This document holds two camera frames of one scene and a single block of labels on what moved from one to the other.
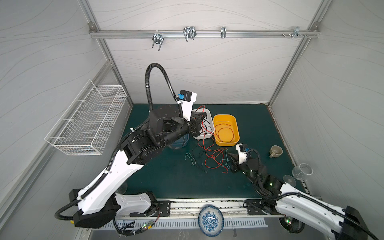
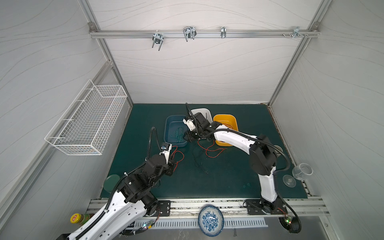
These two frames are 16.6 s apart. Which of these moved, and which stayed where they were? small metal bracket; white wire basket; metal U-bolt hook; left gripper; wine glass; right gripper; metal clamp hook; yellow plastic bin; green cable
Moved: right gripper; left gripper; green cable
Stayed: metal U-bolt hook; white wire basket; wine glass; small metal bracket; metal clamp hook; yellow plastic bin
